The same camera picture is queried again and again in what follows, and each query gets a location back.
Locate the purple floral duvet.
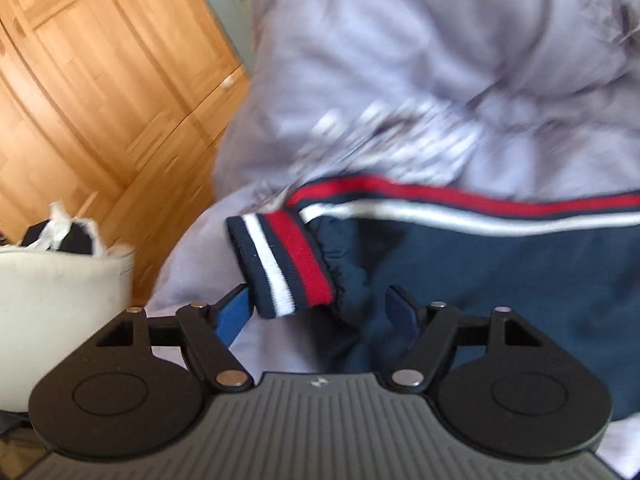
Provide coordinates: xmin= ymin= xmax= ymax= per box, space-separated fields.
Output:
xmin=146 ymin=0 xmax=639 ymax=477

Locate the wooden wardrobe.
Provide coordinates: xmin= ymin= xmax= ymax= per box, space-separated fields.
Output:
xmin=1 ymin=0 xmax=248 ymax=304

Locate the navy white track jacket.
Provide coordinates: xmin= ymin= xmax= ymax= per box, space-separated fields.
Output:
xmin=227 ymin=174 xmax=639 ymax=418

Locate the white bin with bag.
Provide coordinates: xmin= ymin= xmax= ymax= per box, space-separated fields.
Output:
xmin=1 ymin=200 xmax=134 ymax=413

